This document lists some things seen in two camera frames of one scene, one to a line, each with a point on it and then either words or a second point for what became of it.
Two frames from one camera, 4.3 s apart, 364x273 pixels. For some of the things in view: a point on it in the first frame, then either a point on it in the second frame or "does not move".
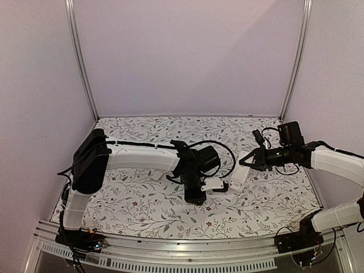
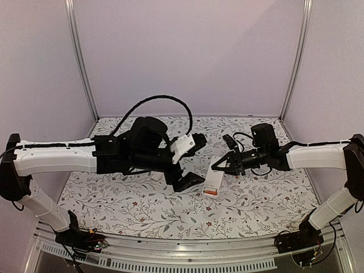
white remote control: [239, 175] -> [214, 180]
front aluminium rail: [247, 253] does not move
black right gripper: [262, 158] -> [237, 162]
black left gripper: [192, 198] -> [185, 182]
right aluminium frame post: [307, 15] does not move
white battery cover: [156, 174] does not move
